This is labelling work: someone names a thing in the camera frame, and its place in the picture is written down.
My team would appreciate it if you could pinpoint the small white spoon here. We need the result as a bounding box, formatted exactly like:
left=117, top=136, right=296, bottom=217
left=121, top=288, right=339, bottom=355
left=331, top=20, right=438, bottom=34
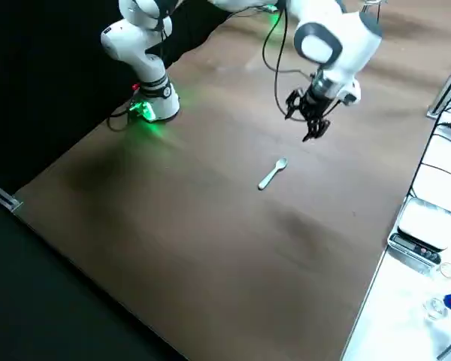
left=257, top=157, right=289, bottom=191

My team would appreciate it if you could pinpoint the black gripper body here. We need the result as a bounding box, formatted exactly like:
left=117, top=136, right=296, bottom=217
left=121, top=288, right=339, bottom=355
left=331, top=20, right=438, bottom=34
left=298, top=86, right=334, bottom=121

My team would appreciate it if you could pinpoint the small clear glass bottle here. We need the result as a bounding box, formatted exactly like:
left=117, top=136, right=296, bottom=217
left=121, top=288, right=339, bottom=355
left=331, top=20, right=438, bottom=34
left=422, top=296, right=450, bottom=323

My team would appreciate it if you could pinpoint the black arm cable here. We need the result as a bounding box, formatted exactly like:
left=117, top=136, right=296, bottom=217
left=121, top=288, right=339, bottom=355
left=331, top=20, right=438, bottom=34
left=262, top=7, right=313, bottom=122

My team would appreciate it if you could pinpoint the aluminium profile post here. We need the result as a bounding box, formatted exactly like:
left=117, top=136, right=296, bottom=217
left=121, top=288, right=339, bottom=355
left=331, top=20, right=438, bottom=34
left=427, top=56, right=451, bottom=118

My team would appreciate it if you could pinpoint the white digital kitchen scale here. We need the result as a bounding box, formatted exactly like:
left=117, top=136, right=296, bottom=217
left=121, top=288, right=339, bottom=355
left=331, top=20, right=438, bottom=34
left=387, top=196, right=451, bottom=266

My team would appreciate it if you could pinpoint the aluminium frame corner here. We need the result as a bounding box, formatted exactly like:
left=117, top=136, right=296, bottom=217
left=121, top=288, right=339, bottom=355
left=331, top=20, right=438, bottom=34
left=0, top=176, right=23, bottom=212

